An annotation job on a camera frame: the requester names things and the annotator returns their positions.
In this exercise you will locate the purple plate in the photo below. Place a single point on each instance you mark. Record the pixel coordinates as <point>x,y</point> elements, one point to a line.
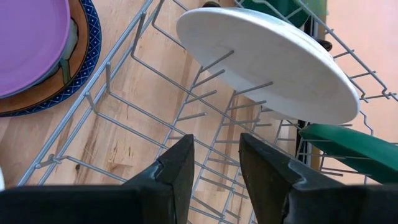
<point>31,40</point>

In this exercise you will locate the blue plate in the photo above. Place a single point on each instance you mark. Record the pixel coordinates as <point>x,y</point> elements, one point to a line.
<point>72,40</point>

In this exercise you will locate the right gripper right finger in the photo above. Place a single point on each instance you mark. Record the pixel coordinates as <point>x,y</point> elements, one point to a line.
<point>264,180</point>

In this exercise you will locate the white plate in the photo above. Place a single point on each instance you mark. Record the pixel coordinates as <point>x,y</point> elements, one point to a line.
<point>273,68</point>

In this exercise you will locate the black plate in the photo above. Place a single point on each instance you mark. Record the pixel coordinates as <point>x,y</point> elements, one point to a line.
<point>46,99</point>

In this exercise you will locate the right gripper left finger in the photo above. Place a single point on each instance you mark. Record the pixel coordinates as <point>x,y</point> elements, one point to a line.
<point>177,174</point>

